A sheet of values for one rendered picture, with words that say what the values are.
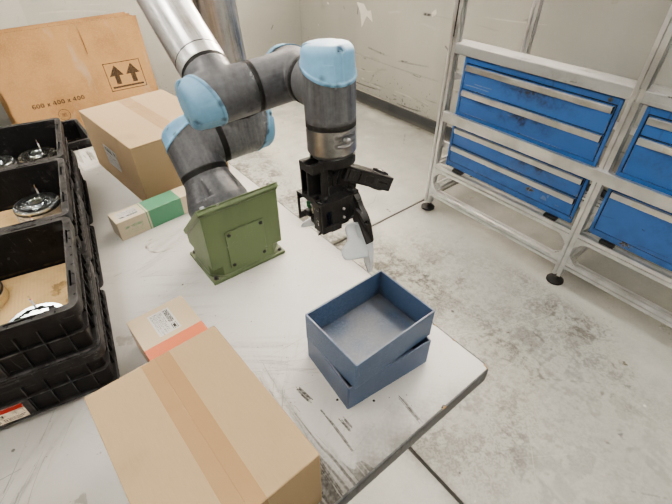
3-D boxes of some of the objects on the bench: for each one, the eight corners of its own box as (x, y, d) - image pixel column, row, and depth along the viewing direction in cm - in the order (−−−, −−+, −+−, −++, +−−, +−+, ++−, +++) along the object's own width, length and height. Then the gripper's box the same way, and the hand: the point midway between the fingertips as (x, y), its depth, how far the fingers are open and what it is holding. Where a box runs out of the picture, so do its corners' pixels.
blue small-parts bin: (382, 316, 98) (384, 294, 93) (426, 361, 88) (431, 340, 83) (307, 355, 89) (306, 333, 85) (347, 410, 79) (348, 389, 75)
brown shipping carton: (118, 447, 74) (83, 397, 64) (228, 376, 85) (214, 324, 75) (195, 616, 57) (164, 584, 46) (322, 499, 68) (320, 453, 57)
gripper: (271, 142, 69) (284, 242, 80) (346, 184, 56) (349, 295, 68) (314, 129, 73) (321, 226, 85) (393, 166, 60) (388, 273, 72)
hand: (346, 251), depth 78 cm, fingers open, 14 cm apart
